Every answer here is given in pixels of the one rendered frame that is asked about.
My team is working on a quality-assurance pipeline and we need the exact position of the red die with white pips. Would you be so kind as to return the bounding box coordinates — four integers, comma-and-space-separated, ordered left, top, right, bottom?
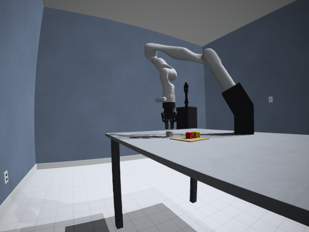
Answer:
186, 132, 194, 139

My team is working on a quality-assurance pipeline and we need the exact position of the white die with black pips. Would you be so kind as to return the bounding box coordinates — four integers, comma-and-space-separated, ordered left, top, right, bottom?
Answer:
166, 131, 173, 137

